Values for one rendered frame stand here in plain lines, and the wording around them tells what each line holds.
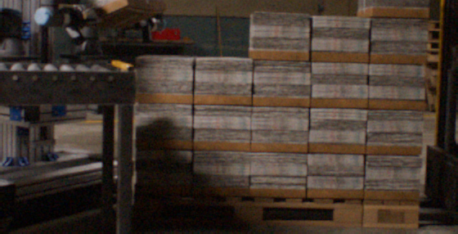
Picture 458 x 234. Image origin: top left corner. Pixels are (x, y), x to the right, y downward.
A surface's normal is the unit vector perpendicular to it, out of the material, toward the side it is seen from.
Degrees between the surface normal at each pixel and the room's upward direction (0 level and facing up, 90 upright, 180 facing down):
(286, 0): 90
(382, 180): 90
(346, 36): 90
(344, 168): 89
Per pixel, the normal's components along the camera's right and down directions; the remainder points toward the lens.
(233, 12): 0.35, 0.06
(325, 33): 0.04, 0.05
